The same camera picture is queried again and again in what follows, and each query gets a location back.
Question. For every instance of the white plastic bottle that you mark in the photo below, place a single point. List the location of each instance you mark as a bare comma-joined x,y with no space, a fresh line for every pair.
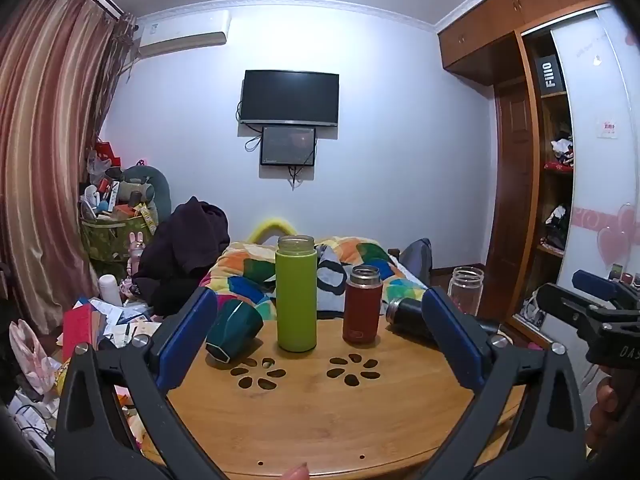
110,290

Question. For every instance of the dark green cup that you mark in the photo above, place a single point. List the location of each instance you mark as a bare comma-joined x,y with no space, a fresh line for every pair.
232,327

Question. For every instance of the person's right hand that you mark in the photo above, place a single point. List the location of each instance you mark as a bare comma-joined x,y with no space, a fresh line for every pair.
606,405

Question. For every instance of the small black monitor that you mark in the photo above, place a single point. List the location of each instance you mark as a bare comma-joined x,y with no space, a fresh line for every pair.
287,146

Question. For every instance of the green storage basket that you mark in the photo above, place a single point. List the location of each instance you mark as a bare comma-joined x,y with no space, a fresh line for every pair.
105,240

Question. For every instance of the striped brown curtain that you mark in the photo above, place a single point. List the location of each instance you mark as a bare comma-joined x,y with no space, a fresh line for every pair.
45,150

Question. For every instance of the red paper bag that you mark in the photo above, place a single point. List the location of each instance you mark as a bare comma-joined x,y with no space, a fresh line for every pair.
106,152

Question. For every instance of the clear glass jar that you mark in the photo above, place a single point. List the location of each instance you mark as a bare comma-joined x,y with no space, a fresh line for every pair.
466,292

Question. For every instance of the black thermos bottle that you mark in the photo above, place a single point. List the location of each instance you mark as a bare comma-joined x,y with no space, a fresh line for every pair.
407,314

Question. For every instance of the yellow pillow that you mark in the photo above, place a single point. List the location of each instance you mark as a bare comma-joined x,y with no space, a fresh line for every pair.
272,224

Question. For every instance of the tall lime green bottle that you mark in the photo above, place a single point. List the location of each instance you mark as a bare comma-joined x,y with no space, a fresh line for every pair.
296,300

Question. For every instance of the wall-mounted black television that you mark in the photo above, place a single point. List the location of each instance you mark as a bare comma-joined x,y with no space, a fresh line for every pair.
290,97

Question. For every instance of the dark clothing pile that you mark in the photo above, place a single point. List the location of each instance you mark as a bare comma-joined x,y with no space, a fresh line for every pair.
180,250

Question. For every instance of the grey-green neck pillow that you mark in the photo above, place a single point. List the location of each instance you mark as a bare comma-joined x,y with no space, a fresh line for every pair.
150,180

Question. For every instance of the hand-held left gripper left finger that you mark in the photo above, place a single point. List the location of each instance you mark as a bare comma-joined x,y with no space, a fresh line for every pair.
192,332

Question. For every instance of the red thermos bottle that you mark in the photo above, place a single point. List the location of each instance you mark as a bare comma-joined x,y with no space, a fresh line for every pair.
362,312

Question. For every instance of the colourful patterned blanket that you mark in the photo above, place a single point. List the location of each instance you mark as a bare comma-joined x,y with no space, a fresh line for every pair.
250,265

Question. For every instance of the brown wooden wardrobe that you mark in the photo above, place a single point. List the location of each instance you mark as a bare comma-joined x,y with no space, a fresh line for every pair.
510,20

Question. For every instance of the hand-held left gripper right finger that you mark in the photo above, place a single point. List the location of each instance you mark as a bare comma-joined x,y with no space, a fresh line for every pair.
450,335

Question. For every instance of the pile of papers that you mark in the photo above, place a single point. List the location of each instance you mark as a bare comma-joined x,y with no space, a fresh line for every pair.
127,322

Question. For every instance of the red book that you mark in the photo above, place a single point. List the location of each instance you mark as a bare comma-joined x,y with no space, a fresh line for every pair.
80,332

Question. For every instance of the folded clothes on shelf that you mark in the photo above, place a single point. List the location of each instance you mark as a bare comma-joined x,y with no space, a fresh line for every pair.
562,150

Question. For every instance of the black box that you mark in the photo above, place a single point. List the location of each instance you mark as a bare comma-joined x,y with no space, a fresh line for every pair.
549,74

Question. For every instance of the white air conditioner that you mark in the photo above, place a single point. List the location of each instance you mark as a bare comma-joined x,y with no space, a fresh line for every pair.
182,32

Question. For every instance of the dark clothes on shelf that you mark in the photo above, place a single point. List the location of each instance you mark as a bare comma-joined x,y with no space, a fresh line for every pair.
556,227

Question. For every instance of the grey cushion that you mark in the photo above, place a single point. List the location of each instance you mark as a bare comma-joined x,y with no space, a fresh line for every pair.
417,257

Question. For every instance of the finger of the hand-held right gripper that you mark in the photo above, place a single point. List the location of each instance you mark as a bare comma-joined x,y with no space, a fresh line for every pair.
595,281
565,305

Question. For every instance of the person's left hand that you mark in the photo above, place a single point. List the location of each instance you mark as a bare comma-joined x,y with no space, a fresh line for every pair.
296,472

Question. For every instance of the brown wooden door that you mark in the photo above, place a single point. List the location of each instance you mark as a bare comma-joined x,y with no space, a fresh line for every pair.
512,185

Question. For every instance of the white sliding wardrobe door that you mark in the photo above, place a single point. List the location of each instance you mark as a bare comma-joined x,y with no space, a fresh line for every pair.
600,180

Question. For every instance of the pink rabbit toy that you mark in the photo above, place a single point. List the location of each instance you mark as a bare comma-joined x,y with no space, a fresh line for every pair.
136,252

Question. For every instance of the pink plastic bag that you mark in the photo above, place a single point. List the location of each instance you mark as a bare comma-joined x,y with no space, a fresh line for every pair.
31,355

